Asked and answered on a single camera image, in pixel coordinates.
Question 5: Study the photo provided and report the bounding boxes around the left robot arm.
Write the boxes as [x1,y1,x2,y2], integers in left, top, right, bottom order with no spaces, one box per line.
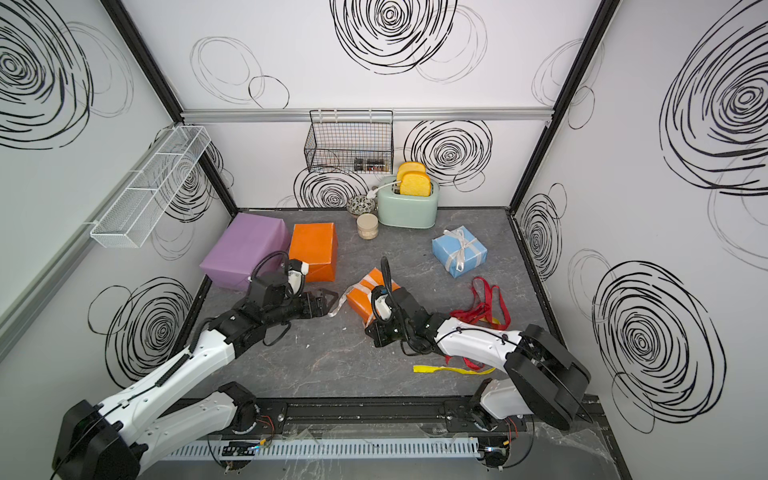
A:
[51,273,339,479]

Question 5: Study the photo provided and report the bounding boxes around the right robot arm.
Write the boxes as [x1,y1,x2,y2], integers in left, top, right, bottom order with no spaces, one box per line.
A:
[365,257,591,430]

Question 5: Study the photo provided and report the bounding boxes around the grey slotted cable duct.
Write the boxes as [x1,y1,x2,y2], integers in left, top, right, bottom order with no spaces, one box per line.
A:
[165,438,480,462]

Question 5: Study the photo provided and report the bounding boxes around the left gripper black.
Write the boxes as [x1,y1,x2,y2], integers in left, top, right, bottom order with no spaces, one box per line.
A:
[265,287,339,330]

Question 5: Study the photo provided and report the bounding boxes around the rear yellow sponge toast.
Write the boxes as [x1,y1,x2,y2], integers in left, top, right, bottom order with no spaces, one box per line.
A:
[396,161,426,181]

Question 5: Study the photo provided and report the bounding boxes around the purple gift box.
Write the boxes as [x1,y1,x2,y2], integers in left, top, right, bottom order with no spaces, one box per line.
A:
[200,212,290,291]

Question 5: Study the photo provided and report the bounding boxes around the front yellow sponge toast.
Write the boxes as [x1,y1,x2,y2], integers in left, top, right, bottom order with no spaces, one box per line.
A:
[399,172,432,197]

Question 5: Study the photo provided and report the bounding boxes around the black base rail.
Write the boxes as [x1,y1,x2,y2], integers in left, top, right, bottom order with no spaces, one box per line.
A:
[203,395,607,436]

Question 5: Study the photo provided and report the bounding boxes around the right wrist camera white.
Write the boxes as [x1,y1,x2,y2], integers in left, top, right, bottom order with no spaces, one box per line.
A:
[371,285,392,322]

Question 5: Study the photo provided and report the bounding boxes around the patterned ceramic bowl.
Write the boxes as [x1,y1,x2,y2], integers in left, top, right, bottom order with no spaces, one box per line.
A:
[346,195,377,217]

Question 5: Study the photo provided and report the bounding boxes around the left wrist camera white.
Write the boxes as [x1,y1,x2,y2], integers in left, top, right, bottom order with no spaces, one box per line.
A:
[285,259,310,296]

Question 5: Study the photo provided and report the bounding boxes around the white ribbon on blue box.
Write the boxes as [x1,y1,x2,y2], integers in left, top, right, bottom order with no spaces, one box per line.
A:
[443,226,486,278]

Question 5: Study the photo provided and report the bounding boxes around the orange box red ribbon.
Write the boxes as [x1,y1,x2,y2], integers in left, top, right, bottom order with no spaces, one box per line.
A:
[289,223,338,282]

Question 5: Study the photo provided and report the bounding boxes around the mint green toaster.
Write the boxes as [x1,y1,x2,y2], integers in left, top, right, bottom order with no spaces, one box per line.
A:
[376,176,440,229]

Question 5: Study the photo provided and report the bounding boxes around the blue gift box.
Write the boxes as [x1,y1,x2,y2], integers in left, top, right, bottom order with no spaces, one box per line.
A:
[432,226,488,278]

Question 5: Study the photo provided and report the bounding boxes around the small jar with beige lid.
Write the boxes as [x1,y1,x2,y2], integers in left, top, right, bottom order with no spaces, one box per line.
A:
[356,213,379,240]

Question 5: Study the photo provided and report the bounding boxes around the yellow ribbon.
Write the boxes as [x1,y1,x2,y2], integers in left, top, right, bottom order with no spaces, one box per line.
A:
[412,365,496,376]

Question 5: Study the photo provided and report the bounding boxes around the black wire basket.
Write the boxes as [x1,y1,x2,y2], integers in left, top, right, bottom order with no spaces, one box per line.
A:
[303,109,394,174]

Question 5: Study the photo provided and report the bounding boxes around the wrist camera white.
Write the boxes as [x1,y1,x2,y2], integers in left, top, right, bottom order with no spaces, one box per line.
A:
[371,285,392,322]
[285,259,310,296]

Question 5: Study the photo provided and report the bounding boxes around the yellow sponge toast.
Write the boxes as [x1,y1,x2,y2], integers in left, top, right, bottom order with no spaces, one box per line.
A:
[396,161,426,181]
[399,172,432,197]

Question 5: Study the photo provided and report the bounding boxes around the spice jars in basket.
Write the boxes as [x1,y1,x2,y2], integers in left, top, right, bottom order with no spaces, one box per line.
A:
[353,157,387,173]

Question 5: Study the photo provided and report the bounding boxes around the white mesh wall shelf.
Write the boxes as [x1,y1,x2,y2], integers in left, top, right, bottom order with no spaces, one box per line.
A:
[90,125,212,248]

